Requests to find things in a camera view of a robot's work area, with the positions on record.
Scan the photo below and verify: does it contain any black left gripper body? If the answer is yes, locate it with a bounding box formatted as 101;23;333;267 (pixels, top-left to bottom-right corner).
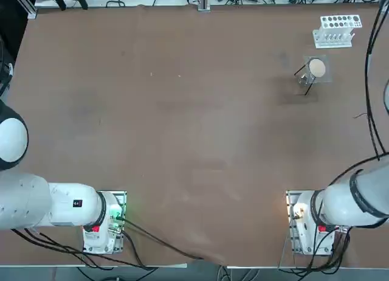
0;63;15;95

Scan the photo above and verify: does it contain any black metal tripod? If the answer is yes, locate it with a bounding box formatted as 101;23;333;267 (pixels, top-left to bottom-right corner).
294;58;328;96

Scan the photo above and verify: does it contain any white test tube rack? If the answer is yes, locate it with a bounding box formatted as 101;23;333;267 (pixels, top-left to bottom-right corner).
312;15;363;49

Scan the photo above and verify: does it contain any aluminium corner profile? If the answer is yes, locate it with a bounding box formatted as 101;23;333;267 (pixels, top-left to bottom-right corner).
9;0;38;19

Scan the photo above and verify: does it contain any clear glass alcohol lamp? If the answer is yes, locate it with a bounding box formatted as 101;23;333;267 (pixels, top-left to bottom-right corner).
297;74;317;86

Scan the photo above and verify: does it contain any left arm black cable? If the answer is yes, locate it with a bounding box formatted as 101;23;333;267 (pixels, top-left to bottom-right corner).
10;227;159;270

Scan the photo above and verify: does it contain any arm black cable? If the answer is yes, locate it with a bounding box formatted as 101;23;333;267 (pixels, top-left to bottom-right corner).
10;227;159;270
363;0;389;162

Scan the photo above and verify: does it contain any black cable across table edge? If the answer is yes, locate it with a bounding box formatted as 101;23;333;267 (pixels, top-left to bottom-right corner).
121;217;205;260

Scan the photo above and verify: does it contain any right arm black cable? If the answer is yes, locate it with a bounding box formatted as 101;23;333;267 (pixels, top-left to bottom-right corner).
363;0;389;162

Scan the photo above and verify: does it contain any black cable at right base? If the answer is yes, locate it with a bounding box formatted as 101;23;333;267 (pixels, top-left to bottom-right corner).
278;226;351;276

